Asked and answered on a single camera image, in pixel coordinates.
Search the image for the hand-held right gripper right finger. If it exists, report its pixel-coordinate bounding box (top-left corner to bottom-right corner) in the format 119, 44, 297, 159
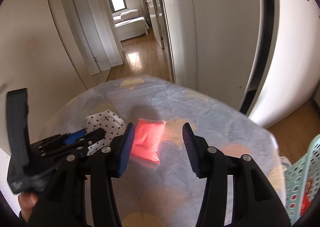
182, 122, 292, 227

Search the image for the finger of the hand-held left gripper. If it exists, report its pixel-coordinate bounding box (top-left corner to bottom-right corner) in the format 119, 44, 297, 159
41, 127, 106, 161
31, 129, 87, 153

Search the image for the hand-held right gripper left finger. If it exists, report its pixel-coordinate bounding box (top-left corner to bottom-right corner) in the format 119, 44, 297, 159
27, 123, 136, 227

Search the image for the white black-patterned cloth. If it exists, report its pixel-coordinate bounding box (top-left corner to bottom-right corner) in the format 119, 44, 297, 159
85, 110, 128, 156

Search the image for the pink packet clear wrapper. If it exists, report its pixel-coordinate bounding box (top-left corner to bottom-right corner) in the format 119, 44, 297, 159
131, 117, 167, 165

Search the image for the teal plastic laundry basket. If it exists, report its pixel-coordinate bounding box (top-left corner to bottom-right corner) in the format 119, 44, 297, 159
284, 134, 320, 226

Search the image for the red plastic bag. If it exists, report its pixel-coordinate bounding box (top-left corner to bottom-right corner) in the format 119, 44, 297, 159
301, 178, 314, 215

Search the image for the person's left hand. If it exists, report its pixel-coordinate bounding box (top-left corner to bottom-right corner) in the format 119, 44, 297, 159
18, 191, 39, 224

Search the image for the white room door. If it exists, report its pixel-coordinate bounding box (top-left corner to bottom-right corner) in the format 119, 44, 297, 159
0, 0, 97, 157

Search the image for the white bed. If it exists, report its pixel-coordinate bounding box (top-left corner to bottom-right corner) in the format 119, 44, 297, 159
115, 16, 149, 41

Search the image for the white hallway cabinet door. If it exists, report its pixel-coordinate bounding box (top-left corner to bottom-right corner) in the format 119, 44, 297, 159
70, 0, 112, 76

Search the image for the white pillow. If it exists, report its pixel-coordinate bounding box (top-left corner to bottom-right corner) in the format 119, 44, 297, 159
120, 9, 139, 20

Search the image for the white bedroom door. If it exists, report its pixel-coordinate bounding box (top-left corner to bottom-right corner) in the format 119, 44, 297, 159
146, 0, 165, 49

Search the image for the white wardrobe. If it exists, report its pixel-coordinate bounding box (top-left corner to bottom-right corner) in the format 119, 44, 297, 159
250, 0, 320, 128

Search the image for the white door frame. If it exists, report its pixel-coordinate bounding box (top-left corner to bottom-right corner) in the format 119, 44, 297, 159
152, 0, 177, 83

